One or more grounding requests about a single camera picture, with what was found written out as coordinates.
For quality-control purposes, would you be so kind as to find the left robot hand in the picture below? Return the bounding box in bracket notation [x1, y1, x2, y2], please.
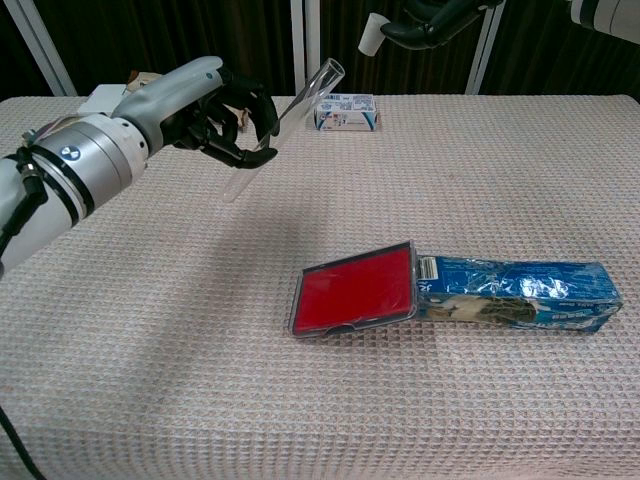
[111, 55, 279, 169]

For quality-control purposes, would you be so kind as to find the red plastic case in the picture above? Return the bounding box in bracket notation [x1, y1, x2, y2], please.
[288, 240, 419, 340]

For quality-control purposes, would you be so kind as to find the long blue cardboard box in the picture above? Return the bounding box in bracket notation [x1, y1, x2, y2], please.
[415, 254, 624, 334]

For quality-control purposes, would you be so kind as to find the small white blue box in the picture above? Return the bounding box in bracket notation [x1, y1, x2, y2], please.
[313, 93, 380, 133]

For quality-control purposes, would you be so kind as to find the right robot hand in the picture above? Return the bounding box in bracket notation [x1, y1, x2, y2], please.
[380, 0, 506, 51]

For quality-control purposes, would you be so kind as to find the beige waffle tablecloth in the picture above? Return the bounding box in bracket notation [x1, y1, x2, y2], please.
[0, 92, 640, 480]

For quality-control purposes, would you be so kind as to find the dark curtain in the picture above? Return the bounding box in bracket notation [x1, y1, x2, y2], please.
[0, 0, 640, 101]

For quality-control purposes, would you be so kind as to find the clear plastic tube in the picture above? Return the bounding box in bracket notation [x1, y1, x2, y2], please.
[221, 58, 347, 204]

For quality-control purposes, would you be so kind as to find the white frame post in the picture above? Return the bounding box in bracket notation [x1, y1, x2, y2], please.
[8, 0, 79, 97]
[464, 0, 505, 95]
[289, 0, 321, 95]

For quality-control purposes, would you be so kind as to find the white box behind hand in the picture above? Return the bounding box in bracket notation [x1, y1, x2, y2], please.
[78, 83, 127, 115]

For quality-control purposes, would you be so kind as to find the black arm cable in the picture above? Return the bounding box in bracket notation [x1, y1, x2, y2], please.
[0, 144, 50, 261]

